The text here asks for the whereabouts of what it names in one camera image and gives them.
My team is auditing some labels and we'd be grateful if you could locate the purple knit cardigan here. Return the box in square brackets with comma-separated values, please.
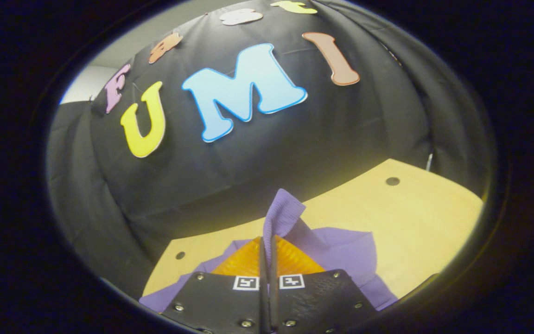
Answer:
[139, 188, 398, 314]

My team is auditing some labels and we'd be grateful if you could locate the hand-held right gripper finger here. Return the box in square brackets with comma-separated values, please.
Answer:
[161, 236, 268, 334]
[268, 234, 379, 334]

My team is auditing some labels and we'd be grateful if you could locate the black backdrop cloth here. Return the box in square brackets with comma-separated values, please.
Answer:
[46, 0, 497, 300]

